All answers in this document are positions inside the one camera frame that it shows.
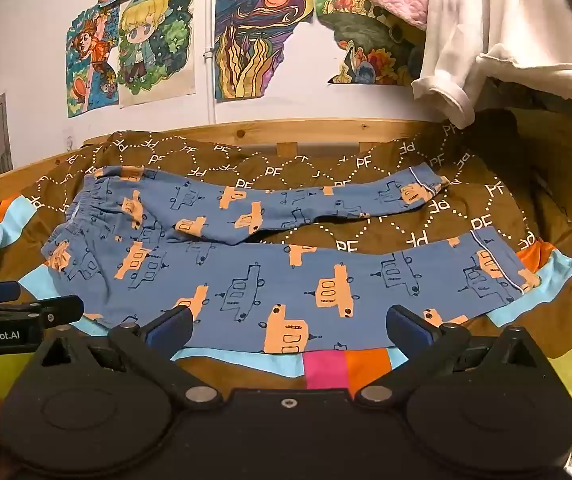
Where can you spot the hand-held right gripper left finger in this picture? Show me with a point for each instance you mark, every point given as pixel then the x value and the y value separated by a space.
pixel 172 329

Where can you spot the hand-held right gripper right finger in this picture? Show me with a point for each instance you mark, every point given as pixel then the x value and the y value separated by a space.
pixel 410 329

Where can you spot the blue car print pants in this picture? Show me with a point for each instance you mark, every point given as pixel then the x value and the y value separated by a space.
pixel 266 280

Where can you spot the brown patterned blanket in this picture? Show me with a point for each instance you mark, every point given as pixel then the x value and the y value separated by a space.
pixel 346 200

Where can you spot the white garment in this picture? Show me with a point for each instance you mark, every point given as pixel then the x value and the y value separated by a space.
pixel 501 35

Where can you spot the wooden bed frame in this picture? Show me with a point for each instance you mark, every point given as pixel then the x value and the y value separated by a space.
pixel 276 132

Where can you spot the orange-haired figure wall poster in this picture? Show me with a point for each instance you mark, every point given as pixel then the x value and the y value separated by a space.
pixel 91 65

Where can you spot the white wall pipe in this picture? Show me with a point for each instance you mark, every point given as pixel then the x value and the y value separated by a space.
pixel 210 85

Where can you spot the blond cartoon figure wall poster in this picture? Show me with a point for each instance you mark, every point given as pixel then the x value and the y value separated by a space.
pixel 158 45

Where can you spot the colourful landscape wall poster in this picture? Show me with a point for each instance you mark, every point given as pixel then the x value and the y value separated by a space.
pixel 366 45

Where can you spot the swirly night sky wall poster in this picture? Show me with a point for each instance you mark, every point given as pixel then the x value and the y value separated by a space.
pixel 261 35

